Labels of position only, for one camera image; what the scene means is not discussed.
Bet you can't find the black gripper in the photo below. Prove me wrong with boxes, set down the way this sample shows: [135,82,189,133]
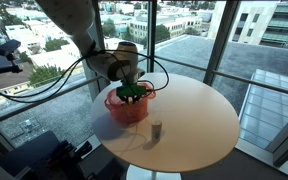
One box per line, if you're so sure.
[118,93,142,105]

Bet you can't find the beige cylindrical container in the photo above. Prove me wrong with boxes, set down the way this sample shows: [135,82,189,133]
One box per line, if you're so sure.
[151,120,163,144]

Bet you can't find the orange plastic bag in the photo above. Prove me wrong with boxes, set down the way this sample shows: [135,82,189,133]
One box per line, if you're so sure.
[104,82,157,126]

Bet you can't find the grey window column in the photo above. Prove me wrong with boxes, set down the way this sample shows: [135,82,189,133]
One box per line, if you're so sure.
[82,0,112,102]

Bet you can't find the dark vertical window mullion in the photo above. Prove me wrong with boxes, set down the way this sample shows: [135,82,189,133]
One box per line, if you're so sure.
[146,0,158,74]

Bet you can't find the black equipment cart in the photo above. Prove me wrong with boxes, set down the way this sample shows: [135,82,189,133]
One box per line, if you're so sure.
[33,139,125,180]

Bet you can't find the blue chair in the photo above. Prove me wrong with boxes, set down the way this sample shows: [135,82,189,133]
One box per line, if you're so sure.
[0,130,70,180]

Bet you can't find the dark slanted window mullion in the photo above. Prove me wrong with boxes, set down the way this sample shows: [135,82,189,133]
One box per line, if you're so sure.
[202,0,242,86]

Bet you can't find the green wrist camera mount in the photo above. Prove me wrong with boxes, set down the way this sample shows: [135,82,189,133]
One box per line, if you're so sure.
[116,83,148,99]

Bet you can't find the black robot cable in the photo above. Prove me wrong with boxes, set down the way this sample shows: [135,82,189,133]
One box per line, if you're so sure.
[0,49,170,104]

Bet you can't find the white table pedestal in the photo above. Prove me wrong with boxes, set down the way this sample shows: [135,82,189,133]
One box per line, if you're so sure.
[125,164,182,180]

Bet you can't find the grey horizontal window rail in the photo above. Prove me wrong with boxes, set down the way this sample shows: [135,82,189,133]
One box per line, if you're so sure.
[153,54,288,99]
[0,75,102,128]

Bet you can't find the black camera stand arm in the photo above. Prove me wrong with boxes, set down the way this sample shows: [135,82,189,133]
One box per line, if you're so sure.
[0,53,24,78]

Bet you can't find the black side camera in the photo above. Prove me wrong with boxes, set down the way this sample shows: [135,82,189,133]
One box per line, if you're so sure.
[0,39,22,57]

